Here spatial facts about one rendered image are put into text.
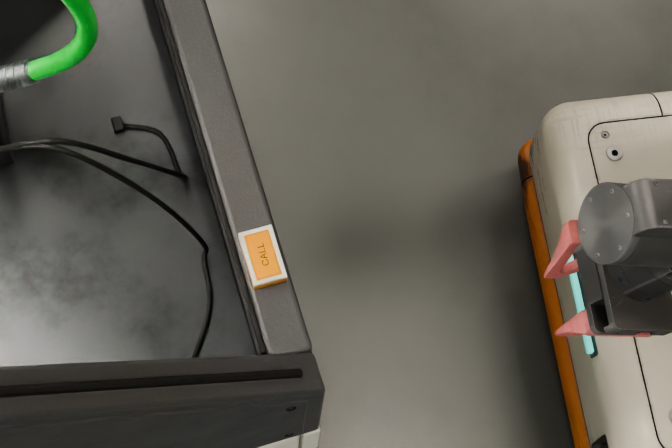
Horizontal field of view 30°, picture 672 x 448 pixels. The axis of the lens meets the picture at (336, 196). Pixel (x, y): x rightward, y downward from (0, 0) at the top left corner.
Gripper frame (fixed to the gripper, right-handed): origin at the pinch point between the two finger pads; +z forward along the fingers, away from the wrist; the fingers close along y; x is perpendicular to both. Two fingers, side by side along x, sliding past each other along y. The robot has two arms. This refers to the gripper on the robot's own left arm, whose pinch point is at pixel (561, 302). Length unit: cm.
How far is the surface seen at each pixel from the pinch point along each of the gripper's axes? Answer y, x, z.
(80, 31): -13.6, -43.5, -9.7
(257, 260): -7.3, -20.8, 13.5
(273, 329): -1.5, -19.6, 14.3
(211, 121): -21.4, -22.8, 15.9
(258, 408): 5.6, -22.4, 13.0
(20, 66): -15.3, -45.0, -1.1
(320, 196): -50, 34, 94
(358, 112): -65, 41, 91
